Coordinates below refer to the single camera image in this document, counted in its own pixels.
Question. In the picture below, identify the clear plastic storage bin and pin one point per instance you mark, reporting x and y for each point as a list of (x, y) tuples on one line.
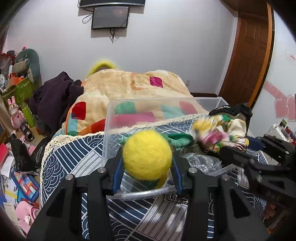
[(163, 115)]

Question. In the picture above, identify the wall mounted black monitor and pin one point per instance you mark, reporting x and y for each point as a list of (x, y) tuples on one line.
[(109, 14)]

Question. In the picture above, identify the pink rabbit figurine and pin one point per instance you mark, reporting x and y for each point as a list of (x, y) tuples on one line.
[(17, 116)]

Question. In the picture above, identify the green cardboard box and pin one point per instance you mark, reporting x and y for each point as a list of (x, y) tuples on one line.
[(21, 91)]

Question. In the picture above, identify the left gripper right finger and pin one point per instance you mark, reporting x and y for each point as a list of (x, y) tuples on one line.
[(234, 216)]

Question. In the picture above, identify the yellow sponge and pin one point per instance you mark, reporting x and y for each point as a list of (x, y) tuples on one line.
[(154, 184)]

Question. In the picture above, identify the green knitted cloth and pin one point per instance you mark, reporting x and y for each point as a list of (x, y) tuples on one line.
[(152, 140)]

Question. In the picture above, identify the yellow felt ball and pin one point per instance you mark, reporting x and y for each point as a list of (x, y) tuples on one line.
[(146, 164)]

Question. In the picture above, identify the dark purple clothing pile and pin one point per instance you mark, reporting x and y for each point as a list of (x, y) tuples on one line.
[(51, 102)]

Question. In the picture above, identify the pink plush slipper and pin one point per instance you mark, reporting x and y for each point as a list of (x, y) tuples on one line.
[(26, 214)]

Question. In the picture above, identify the green bottle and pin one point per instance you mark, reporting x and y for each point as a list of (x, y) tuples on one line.
[(28, 115)]

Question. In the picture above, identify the floral fabric scrunchie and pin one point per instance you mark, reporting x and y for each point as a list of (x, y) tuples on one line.
[(217, 131)]

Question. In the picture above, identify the brown wooden door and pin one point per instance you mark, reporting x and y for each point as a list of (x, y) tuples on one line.
[(251, 54)]

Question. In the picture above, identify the black trimmed white bag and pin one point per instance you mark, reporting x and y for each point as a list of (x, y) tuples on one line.
[(239, 111)]

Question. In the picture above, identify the grey item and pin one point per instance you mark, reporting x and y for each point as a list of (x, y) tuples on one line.
[(204, 163)]

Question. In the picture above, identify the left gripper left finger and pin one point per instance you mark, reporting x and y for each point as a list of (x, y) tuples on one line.
[(60, 216)]

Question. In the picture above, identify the black plastic bag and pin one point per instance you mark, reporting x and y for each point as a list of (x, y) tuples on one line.
[(24, 161)]

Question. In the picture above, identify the green dinosaur plush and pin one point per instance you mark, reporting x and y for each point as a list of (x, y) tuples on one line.
[(27, 63)]

